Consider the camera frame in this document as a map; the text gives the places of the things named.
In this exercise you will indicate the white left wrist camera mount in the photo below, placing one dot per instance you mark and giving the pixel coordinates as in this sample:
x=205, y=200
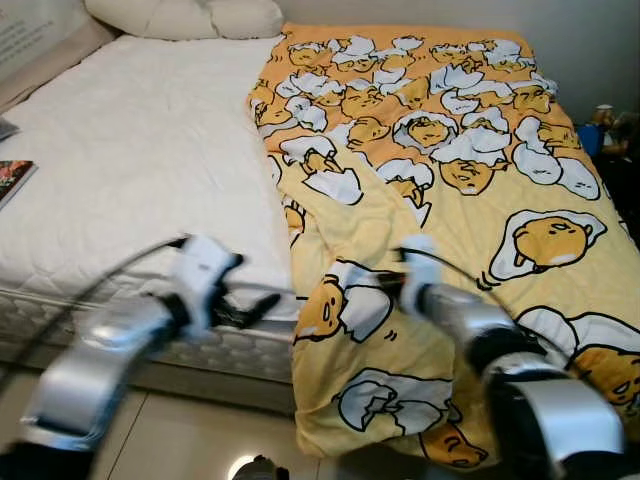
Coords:
x=205, y=275

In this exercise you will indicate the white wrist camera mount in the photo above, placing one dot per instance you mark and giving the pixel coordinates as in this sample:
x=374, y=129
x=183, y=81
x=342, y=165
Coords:
x=420, y=270
x=205, y=275

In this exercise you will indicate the dark red green book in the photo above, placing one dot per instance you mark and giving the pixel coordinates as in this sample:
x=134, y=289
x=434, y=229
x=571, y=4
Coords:
x=15, y=182

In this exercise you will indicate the small blue box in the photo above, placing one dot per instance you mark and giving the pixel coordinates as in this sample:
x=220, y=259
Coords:
x=590, y=140

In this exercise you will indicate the brown figurine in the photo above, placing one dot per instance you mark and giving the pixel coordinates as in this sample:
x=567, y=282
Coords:
x=603, y=114

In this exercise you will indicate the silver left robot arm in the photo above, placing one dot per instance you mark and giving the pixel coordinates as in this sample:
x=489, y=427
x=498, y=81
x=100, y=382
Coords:
x=90, y=370

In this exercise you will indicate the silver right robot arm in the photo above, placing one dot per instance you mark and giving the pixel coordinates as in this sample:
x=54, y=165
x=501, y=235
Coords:
x=540, y=400

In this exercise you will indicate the yellow cartoon egg blanket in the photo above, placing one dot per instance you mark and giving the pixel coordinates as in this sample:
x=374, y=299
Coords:
x=450, y=150

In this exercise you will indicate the white quilted mattress topper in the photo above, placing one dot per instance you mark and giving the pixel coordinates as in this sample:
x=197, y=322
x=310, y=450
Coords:
x=140, y=150

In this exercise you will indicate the beige printed headboard cushion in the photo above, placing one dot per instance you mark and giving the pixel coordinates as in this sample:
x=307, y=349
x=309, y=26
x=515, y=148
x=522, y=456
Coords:
x=40, y=45

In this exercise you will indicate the beige bed base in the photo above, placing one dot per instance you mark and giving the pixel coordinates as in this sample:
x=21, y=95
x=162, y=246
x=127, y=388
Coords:
x=230, y=390

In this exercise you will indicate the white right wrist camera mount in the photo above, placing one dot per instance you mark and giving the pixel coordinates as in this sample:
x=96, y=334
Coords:
x=420, y=270

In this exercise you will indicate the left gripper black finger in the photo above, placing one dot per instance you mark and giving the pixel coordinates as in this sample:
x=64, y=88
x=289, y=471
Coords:
x=260, y=312
x=235, y=264

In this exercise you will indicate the dark robot leg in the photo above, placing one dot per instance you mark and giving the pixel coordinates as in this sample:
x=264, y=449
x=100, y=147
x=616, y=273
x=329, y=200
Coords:
x=268, y=470

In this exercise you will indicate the cream segmented long pillow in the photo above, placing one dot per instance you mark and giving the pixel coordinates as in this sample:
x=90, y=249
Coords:
x=180, y=18

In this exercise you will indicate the hexagon quilted white mattress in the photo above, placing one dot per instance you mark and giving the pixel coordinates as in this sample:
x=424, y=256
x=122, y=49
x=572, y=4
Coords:
x=250, y=350

